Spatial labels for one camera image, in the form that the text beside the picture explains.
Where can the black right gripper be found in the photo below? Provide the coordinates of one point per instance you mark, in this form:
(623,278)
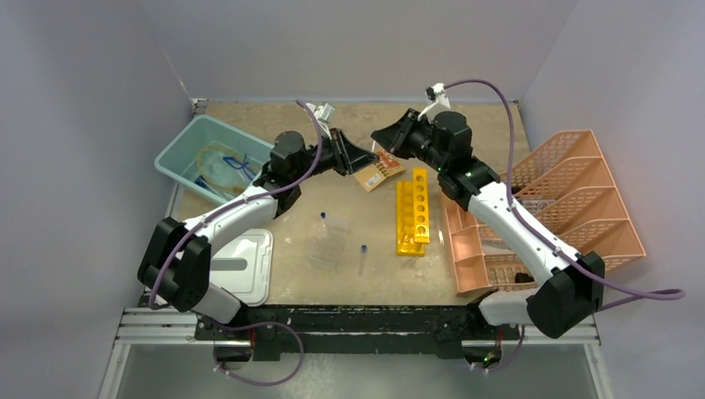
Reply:
(396,137)

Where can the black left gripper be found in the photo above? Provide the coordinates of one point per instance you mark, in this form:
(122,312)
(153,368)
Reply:
(347,157)

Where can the yellow test tube rack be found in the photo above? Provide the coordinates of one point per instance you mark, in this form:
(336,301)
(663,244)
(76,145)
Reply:
(412,215)

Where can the yellow rubber tube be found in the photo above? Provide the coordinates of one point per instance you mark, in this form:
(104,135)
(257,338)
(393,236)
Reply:
(216,173)

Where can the white plastic bin lid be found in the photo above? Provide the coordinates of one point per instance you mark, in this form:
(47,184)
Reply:
(243,266)

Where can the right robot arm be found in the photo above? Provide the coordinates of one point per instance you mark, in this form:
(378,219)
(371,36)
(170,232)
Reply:
(564,295)

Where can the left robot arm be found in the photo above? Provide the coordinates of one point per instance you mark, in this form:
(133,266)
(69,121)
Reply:
(176,265)

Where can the tan spiral notebook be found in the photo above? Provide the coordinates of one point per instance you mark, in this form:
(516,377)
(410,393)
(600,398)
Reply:
(371,176)

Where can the teal plastic bin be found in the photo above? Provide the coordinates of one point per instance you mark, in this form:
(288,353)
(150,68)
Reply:
(178,159)

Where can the orange plastic file organizer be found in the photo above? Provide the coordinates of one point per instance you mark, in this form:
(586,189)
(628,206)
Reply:
(566,184)

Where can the aluminium rail frame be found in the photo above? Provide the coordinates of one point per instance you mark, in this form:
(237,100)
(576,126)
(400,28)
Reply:
(268,331)

